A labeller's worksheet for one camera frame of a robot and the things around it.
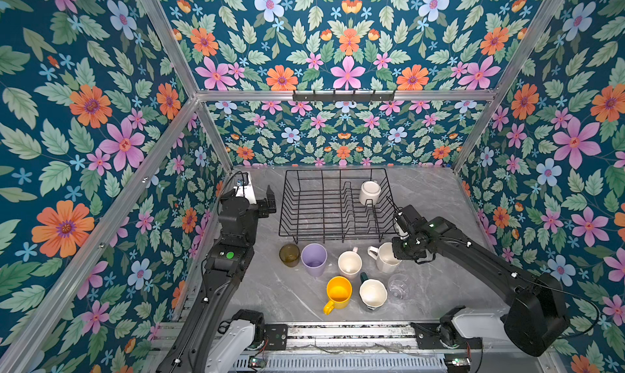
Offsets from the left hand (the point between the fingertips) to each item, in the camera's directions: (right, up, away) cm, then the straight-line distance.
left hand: (254, 186), depth 70 cm
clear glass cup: (+47, -35, +14) cm, 60 cm away
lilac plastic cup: (+17, -24, +12) cm, 32 cm away
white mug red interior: (+39, -1, +28) cm, 48 cm away
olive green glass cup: (+7, -25, +19) cm, 32 cm away
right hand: (+46, -22, +12) cm, 53 cm away
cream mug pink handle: (+29, -28, +16) cm, 43 cm away
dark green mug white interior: (+36, -34, +7) cm, 51 cm away
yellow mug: (+25, -35, +12) cm, 45 cm away
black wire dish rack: (+25, -6, +34) cm, 43 cm away
